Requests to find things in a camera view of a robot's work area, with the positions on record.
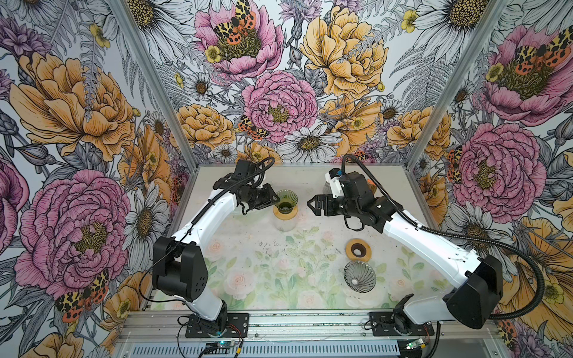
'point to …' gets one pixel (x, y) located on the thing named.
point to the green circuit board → (222, 344)
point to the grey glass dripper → (359, 276)
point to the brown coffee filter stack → (371, 186)
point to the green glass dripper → (288, 200)
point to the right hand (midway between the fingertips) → (319, 209)
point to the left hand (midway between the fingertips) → (276, 206)
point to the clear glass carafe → (285, 225)
